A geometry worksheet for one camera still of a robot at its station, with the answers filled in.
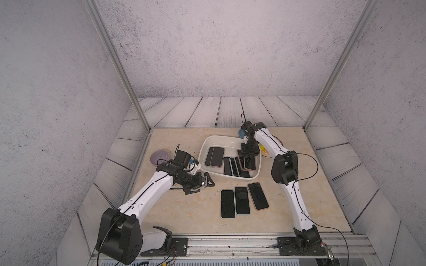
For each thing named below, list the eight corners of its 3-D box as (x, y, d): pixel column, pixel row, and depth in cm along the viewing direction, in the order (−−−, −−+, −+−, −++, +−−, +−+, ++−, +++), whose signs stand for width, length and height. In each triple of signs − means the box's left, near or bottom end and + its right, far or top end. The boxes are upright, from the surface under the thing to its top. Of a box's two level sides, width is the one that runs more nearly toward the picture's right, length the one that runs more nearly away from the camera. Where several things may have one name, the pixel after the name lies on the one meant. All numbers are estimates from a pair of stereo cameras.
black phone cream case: (220, 219, 83) (220, 217, 82) (220, 191, 93) (220, 189, 91) (236, 219, 83) (236, 217, 81) (234, 190, 93) (234, 189, 91)
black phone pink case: (255, 211, 85) (256, 208, 83) (247, 186, 94) (248, 183, 91) (267, 208, 86) (269, 206, 83) (258, 184, 95) (259, 181, 92)
